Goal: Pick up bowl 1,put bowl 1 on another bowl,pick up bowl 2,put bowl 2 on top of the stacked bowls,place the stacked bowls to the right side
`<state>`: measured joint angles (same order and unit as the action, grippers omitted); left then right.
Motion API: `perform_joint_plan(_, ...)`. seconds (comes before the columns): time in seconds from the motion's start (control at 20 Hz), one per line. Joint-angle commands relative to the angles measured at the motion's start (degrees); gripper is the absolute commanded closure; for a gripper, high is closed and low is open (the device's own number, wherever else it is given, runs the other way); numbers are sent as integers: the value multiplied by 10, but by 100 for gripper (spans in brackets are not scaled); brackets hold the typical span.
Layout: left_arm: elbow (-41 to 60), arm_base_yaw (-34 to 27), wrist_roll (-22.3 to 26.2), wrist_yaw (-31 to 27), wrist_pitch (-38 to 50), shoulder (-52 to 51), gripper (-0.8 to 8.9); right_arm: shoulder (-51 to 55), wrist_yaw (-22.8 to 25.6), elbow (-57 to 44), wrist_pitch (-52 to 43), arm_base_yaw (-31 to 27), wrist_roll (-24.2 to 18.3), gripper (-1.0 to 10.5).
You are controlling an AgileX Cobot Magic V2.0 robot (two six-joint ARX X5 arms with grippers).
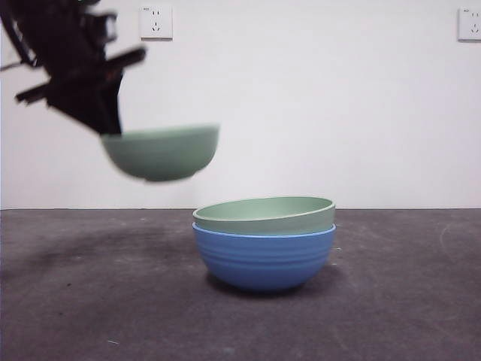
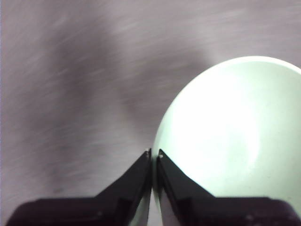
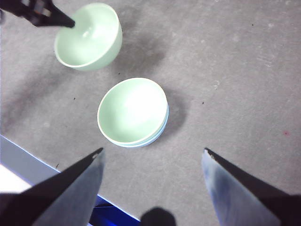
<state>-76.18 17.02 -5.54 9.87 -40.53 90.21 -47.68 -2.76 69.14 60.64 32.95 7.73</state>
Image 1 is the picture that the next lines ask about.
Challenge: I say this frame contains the green ribbed bowl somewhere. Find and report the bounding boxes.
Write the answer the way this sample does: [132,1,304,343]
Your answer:
[192,196,337,236]
[100,123,221,184]

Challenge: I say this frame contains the blue ribbed bowl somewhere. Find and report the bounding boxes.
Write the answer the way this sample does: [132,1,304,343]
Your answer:
[192,222,337,293]

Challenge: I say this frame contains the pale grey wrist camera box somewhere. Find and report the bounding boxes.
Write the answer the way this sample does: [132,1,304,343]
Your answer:
[84,12,119,44]

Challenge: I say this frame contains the white wall socket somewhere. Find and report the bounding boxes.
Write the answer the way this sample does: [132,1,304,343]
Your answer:
[457,7,481,42]
[140,4,174,41]

